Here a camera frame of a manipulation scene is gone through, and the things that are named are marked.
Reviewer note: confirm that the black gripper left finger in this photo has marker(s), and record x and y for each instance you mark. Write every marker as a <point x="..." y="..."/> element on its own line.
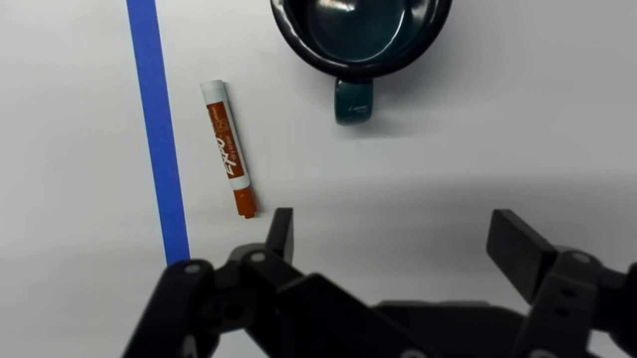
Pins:
<point x="266" y="299"/>

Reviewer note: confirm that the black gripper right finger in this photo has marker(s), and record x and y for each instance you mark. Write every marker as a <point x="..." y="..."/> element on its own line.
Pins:
<point x="565" y="291"/>

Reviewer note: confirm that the brown dry erase marker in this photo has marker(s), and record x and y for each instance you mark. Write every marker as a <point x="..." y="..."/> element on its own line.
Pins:
<point x="230" y="150"/>

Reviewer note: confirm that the blue tape strip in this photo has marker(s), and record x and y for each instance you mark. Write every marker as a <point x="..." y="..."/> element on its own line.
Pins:
<point x="161" y="132"/>

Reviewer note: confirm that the dark green enamel mug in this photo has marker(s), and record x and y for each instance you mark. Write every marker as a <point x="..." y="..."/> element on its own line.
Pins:
<point x="362" y="32"/>

